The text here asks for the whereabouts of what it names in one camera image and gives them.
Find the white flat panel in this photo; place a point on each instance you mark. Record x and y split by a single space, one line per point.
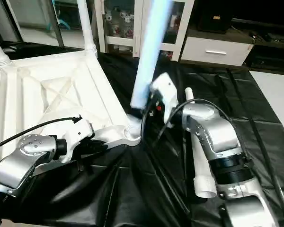
274 99

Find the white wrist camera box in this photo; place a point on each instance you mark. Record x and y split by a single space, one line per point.
163 94
78 135

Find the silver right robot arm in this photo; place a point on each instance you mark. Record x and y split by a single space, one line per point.
222 151

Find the blue metal stand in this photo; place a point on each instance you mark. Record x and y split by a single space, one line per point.
61 23

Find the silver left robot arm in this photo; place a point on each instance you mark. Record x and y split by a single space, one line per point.
23 161

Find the white drawer unit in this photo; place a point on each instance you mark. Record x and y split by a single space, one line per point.
217 49

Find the black box with yellow label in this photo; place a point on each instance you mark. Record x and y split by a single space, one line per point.
213 14

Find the white plastic table top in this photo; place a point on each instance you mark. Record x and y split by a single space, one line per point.
52 94

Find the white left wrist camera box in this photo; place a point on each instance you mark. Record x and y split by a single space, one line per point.
78 135

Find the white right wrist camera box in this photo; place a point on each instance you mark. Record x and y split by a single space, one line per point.
163 94

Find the white glass-door cabinet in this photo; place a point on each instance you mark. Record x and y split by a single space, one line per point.
123 23

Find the black work mat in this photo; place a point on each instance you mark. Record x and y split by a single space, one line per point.
255 113

